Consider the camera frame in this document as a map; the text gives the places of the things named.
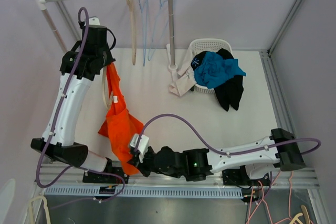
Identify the green white t shirt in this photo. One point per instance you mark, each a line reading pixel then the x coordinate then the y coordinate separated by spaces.
pixel 185 76

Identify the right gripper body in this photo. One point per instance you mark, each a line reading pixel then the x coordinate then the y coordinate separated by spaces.
pixel 147 167

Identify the beige hanger on floor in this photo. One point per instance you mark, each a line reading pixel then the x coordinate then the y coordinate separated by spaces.
pixel 34 206

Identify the black t shirt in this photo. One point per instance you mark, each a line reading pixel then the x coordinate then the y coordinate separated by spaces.
pixel 230 93

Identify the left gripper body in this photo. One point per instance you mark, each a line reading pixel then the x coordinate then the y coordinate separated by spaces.
pixel 106 56

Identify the white cable duct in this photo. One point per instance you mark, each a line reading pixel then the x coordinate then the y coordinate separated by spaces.
pixel 157 192

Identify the white laundry basket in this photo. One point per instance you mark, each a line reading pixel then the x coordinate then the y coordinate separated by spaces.
pixel 207 44

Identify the orange t shirt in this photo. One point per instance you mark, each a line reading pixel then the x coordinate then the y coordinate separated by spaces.
pixel 119 126

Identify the aluminium rail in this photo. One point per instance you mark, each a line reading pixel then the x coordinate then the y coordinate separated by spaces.
pixel 301 179

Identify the blue t shirt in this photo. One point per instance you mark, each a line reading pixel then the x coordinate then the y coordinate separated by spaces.
pixel 212 70

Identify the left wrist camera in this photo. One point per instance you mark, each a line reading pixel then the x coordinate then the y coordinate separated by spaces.
pixel 91 21

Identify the clothes rack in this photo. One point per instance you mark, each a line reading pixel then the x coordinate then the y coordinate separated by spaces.
pixel 172 67

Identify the beige hanger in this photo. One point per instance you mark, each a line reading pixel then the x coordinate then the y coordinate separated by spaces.
pixel 130 4
pixel 107 97
pixel 34 206

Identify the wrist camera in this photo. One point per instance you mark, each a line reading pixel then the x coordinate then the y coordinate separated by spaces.
pixel 139 146
pixel 91 21

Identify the pink wire hanger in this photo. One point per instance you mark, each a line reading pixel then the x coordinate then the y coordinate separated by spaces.
pixel 301 217

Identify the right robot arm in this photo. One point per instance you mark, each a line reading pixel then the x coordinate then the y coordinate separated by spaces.
pixel 279 150

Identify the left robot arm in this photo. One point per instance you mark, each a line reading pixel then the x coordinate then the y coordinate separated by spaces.
pixel 78 71

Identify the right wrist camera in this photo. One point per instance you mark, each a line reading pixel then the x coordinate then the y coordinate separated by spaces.
pixel 139 146

